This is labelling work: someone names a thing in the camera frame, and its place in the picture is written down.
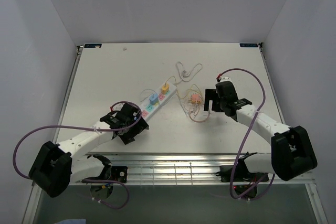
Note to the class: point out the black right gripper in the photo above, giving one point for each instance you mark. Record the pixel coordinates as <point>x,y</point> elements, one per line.
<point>211,94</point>

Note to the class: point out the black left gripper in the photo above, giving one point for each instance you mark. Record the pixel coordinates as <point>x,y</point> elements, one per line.
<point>139,126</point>

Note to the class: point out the white colourful power strip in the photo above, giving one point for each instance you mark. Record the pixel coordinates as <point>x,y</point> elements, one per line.
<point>158,98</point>

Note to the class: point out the pink charger plug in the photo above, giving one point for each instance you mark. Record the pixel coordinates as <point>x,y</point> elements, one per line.
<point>196,98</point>

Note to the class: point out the blue charger plug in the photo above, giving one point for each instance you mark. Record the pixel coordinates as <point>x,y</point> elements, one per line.
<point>153,99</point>

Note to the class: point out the yellow charger plug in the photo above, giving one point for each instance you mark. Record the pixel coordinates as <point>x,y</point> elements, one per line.
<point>165,88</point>

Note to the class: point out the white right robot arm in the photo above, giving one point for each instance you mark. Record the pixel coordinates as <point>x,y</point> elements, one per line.
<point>291,152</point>

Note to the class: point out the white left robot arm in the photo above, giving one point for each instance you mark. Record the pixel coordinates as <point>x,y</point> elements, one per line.
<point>58,165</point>

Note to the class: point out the blue label right corner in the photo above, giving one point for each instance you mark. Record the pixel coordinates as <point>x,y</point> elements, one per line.
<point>248,45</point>

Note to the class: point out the blue label corner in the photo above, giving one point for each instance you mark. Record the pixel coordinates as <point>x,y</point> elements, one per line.
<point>92,45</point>
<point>248,45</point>

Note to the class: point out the blue label left corner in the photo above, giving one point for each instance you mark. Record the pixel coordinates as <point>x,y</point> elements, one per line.
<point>92,45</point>

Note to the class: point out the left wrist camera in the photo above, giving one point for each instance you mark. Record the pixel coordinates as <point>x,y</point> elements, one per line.
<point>116,107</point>

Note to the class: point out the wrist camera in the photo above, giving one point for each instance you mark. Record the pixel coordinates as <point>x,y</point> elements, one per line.
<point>222,78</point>
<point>116,107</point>

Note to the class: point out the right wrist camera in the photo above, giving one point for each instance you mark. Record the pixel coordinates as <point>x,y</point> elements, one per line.
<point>222,78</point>

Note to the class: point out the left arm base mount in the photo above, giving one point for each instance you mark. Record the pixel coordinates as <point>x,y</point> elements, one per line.
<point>117,173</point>

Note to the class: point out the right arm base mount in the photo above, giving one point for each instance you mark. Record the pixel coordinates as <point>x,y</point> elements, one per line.
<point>241,172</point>

